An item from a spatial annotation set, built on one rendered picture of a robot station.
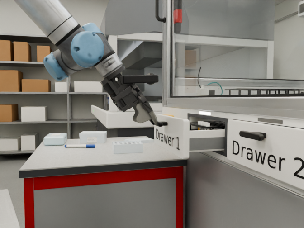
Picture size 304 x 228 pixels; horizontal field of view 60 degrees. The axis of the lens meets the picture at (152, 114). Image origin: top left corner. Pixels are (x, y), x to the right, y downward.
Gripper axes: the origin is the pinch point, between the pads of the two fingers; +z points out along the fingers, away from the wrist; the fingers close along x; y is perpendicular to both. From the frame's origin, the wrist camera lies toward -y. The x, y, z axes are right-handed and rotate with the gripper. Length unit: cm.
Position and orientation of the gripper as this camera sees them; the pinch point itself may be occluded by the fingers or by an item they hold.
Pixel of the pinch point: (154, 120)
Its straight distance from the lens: 85.0
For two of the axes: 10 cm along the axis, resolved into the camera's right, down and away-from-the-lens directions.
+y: -7.9, 5.9, -1.9
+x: 2.7, 0.6, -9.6
